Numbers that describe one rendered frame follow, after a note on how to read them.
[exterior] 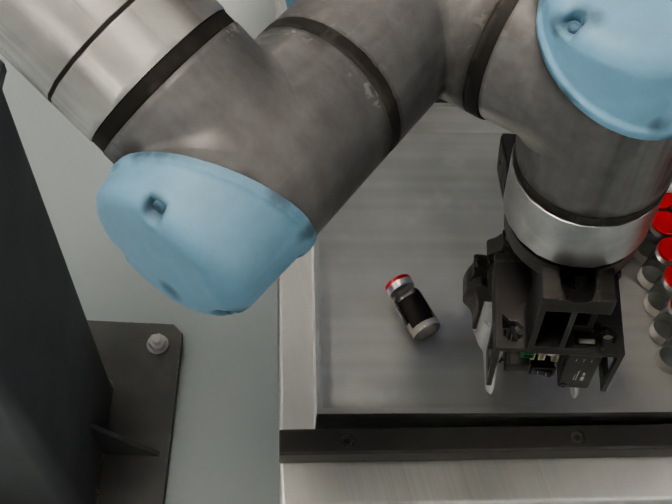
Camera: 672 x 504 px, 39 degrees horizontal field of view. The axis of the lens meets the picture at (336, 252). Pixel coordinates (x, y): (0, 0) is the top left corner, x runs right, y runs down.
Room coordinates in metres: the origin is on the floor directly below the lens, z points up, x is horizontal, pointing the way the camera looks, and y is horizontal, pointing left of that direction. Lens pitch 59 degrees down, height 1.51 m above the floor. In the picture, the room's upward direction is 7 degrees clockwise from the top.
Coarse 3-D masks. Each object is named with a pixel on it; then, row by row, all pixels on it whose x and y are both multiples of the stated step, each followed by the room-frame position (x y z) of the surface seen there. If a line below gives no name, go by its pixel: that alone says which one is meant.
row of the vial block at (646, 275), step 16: (656, 224) 0.40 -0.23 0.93; (656, 240) 0.39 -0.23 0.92; (640, 256) 0.39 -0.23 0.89; (656, 256) 0.38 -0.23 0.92; (640, 272) 0.38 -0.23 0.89; (656, 272) 0.37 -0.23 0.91; (656, 288) 0.35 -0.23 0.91; (656, 304) 0.35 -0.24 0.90; (656, 320) 0.33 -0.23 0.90; (656, 336) 0.33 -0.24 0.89; (656, 352) 0.32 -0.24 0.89
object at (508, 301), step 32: (512, 256) 0.29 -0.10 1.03; (512, 288) 0.27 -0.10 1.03; (544, 288) 0.24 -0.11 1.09; (576, 288) 0.26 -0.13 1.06; (608, 288) 0.24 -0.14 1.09; (512, 320) 0.25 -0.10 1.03; (544, 320) 0.25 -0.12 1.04; (576, 320) 0.25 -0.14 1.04; (608, 320) 0.26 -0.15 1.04; (512, 352) 0.25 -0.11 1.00; (544, 352) 0.23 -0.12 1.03; (576, 352) 0.23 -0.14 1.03; (608, 352) 0.24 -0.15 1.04; (576, 384) 0.24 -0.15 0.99; (608, 384) 0.23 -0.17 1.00
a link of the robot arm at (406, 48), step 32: (288, 0) 0.33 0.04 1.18; (320, 0) 0.29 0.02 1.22; (352, 0) 0.29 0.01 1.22; (384, 0) 0.29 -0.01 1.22; (416, 0) 0.30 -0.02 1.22; (448, 0) 0.30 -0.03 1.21; (480, 0) 0.30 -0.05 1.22; (512, 0) 0.30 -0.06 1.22; (352, 32) 0.27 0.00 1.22; (384, 32) 0.28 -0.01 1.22; (416, 32) 0.28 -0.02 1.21; (448, 32) 0.29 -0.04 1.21; (480, 32) 0.29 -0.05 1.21; (384, 64) 0.26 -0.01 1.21; (416, 64) 0.27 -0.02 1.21; (448, 64) 0.28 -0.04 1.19; (480, 64) 0.28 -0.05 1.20; (416, 96) 0.26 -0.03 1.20; (448, 96) 0.28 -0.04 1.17
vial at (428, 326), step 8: (400, 280) 0.34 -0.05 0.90; (408, 280) 0.34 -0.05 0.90; (392, 288) 0.34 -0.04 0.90; (400, 288) 0.33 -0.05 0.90; (408, 288) 0.33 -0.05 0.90; (416, 288) 0.34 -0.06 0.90; (392, 296) 0.33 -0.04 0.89; (400, 296) 0.33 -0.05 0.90; (400, 312) 0.32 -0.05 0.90; (432, 312) 0.32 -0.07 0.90; (424, 320) 0.31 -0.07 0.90; (432, 320) 0.31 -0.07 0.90; (408, 328) 0.31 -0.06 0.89; (416, 328) 0.30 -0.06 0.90; (424, 328) 0.30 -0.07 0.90; (432, 328) 0.31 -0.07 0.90; (416, 336) 0.30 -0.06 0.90; (424, 336) 0.30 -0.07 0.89
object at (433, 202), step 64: (448, 128) 0.50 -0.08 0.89; (384, 192) 0.43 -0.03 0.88; (448, 192) 0.44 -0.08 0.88; (320, 256) 0.36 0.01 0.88; (384, 256) 0.37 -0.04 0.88; (448, 256) 0.38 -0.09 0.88; (320, 320) 0.29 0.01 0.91; (384, 320) 0.32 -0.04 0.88; (448, 320) 0.32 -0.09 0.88; (640, 320) 0.34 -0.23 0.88; (320, 384) 0.25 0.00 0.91; (384, 384) 0.27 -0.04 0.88; (448, 384) 0.27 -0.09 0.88; (512, 384) 0.28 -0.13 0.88; (640, 384) 0.29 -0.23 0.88
